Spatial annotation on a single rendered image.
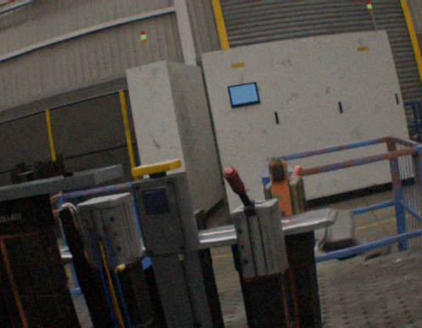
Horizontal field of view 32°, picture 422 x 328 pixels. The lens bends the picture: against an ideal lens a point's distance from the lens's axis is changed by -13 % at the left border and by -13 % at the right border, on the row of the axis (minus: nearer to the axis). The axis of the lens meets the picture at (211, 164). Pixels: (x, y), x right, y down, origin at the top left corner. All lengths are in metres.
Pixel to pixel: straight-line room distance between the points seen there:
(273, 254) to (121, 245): 0.26
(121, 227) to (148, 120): 8.17
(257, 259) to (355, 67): 8.21
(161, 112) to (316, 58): 1.95
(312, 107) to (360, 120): 0.63
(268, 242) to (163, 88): 8.21
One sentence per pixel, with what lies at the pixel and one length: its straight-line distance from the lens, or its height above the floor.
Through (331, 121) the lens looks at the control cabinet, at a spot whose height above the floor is 0.95.
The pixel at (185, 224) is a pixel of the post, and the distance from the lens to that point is 1.16.
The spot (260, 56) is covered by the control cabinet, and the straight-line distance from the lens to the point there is 9.43.
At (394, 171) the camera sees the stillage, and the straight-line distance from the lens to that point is 4.54.
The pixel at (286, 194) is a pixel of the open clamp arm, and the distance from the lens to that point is 1.62.
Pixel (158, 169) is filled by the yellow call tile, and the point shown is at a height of 1.15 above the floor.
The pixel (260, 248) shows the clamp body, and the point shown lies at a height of 0.99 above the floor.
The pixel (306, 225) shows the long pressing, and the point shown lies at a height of 1.00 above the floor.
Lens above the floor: 1.21
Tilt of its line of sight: 3 degrees down
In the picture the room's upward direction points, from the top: 11 degrees counter-clockwise
